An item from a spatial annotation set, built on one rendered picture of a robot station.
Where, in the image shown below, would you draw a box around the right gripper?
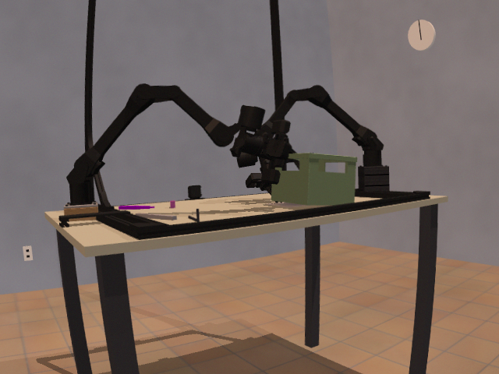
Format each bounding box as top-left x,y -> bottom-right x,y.
254,119 -> 299,185

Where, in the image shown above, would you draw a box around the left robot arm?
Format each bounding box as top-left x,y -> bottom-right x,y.
237,85 -> 384,168

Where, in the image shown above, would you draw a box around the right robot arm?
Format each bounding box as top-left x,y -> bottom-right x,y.
66,83 -> 291,206

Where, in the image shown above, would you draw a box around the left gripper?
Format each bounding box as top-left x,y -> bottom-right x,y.
246,159 -> 272,195

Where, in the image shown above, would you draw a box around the green plastic crate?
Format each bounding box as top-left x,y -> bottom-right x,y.
271,153 -> 357,206

